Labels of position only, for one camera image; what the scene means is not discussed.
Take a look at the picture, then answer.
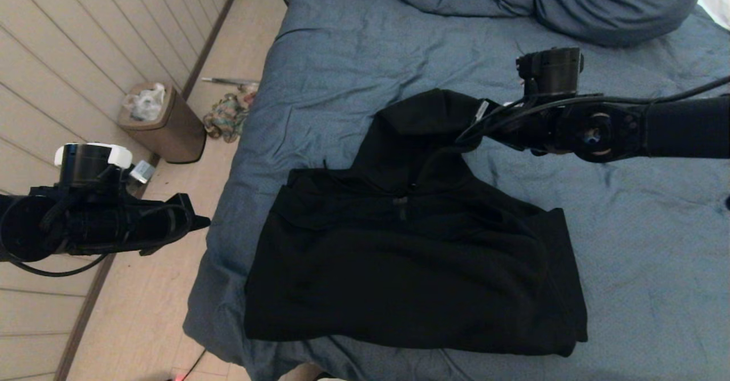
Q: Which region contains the black garment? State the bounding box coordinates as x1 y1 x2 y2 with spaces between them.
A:
244 88 589 358

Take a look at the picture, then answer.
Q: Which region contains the brown trash bin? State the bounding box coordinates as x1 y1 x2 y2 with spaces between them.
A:
119 82 207 164

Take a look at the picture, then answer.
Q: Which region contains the colourful rag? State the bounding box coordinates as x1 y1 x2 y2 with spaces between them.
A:
204 93 252 144

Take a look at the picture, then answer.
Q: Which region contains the clear plastic bin bag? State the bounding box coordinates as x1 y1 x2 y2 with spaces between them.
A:
124 83 167 123

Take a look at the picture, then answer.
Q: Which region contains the blue pillow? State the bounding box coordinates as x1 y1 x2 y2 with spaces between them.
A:
533 0 713 48

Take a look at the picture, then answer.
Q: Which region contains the blue bed sheet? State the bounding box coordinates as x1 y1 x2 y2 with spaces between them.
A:
184 0 730 381

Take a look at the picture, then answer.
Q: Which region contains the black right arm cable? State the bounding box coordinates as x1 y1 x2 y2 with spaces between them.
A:
455 76 730 145

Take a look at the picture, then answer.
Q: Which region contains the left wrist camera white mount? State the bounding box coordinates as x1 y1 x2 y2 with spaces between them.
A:
54 143 156 191

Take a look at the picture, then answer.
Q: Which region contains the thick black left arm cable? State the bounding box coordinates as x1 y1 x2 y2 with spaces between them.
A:
37 167 115 239

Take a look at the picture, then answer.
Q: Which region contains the thin black left camera cable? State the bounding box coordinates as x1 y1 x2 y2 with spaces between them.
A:
0 198 194 278

